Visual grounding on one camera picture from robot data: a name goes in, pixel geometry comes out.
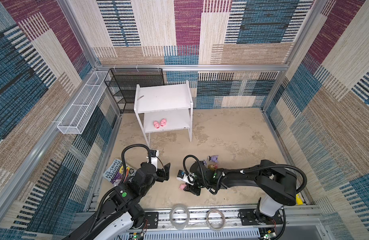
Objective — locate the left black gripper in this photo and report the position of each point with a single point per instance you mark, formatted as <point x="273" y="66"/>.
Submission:
<point x="161" y="177"/>

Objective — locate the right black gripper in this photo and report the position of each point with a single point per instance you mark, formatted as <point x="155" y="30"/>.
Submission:
<point x="191" y="188"/>

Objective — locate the white two-tier shelf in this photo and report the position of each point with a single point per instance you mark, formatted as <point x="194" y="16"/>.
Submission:
<point x="171" y="102"/>

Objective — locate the clear tape roll left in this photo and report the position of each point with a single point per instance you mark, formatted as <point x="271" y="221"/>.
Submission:
<point x="179" y="216"/>

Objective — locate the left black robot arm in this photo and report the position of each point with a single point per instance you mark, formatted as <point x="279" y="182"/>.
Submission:
<point x="119" y="210"/>

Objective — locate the clear tape roll right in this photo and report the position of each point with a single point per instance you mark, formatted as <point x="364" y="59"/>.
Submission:
<point x="215" y="220"/>

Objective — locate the black wire mesh rack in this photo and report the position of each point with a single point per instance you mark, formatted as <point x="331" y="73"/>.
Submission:
<point x="122" y="82"/>

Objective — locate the yellow glue tube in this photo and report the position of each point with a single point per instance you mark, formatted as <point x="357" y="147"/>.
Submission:
<point x="299" y="201"/>

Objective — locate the pink pig toy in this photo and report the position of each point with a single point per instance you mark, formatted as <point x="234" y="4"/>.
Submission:
<point x="163" y="122"/>
<point x="183" y="187"/>
<point x="156" y="124"/>

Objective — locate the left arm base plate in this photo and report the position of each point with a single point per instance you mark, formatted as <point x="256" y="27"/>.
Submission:
<point x="150" y="221"/>

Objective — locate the colourful children's book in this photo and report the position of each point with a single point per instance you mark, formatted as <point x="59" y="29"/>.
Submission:
<point x="114" y="173"/>

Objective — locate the clear tape roll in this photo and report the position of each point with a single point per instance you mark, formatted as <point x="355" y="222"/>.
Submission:
<point x="215" y="220"/>
<point x="179" y="216"/>

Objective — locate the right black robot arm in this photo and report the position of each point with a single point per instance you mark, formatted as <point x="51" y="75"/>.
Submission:
<point x="280" y="182"/>

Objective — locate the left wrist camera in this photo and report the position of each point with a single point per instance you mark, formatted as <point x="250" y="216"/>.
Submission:
<point x="154" y="158"/>

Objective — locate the white wire mesh basket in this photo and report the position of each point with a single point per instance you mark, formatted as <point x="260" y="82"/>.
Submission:
<point x="79" y="113"/>

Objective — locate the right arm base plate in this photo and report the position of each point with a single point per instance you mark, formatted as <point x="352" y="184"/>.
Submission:
<point x="250" y="217"/>

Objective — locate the purple figure toy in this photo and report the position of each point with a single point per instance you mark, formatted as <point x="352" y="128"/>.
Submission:
<point x="213" y="159"/>

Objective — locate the olive green figure toy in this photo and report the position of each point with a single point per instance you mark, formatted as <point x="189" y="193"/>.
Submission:
<point x="212" y="167"/>

